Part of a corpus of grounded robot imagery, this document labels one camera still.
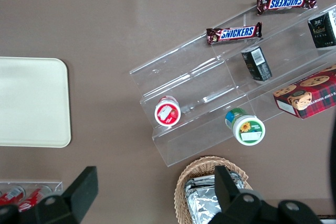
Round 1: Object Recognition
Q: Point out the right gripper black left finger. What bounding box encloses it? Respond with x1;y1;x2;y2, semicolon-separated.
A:
0;166;99;224

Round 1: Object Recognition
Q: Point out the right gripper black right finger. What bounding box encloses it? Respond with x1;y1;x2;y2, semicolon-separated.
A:
207;165;320;224

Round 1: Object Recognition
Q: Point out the light oval wicker basket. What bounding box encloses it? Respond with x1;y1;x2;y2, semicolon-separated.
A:
174;155;254;224

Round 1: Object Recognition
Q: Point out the beige plastic tray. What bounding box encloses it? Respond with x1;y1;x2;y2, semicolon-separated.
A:
0;57;72;148

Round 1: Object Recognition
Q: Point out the clear acrylic bottle rack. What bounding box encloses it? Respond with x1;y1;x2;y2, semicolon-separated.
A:
0;180;64;210

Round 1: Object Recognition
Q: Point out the stack of foil containers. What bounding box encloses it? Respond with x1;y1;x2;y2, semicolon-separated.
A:
183;170;247;224

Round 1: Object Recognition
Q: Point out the green lidded yogurt cup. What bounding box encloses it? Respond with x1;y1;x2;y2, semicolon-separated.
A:
225;108;266;146

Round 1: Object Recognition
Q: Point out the red lidded yogurt cup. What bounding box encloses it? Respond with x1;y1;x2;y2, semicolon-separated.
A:
154;95;182;127

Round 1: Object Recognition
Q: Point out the clear acrylic stepped shelf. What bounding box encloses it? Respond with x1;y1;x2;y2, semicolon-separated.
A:
129;0;336;167

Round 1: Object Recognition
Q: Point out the red tartan cookie box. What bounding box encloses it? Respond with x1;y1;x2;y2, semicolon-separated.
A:
272;64;336;120

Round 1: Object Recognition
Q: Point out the small black carton box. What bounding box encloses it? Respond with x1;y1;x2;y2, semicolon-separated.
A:
241;46;273;82
307;11;336;49

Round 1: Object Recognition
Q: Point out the Snickers chocolate bar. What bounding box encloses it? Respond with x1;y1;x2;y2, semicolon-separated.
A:
256;0;318;16
206;22;263;46

